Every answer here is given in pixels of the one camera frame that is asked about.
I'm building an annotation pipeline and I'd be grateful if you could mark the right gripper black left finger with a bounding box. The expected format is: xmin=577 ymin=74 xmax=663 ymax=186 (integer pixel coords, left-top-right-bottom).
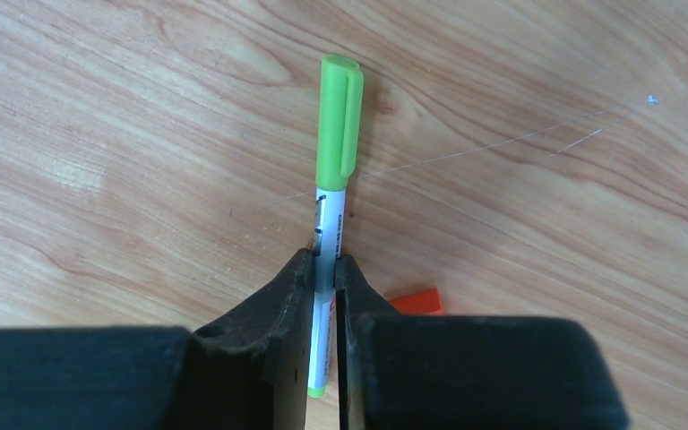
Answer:
xmin=0 ymin=249 xmax=314 ymax=429

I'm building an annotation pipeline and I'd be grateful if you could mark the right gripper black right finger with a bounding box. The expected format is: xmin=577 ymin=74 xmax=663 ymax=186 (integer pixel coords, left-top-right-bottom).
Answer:
xmin=334 ymin=255 xmax=629 ymax=429

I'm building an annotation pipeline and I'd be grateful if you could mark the light green white marker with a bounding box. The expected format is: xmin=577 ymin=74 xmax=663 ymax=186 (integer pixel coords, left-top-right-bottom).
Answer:
xmin=307 ymin=54 xmax=364 ymax=398

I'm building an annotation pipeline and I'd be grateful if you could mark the orange red toy brick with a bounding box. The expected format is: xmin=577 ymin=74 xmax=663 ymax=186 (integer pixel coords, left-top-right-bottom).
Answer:
xmin=389 ymin=288 xmax=445 ymax=316

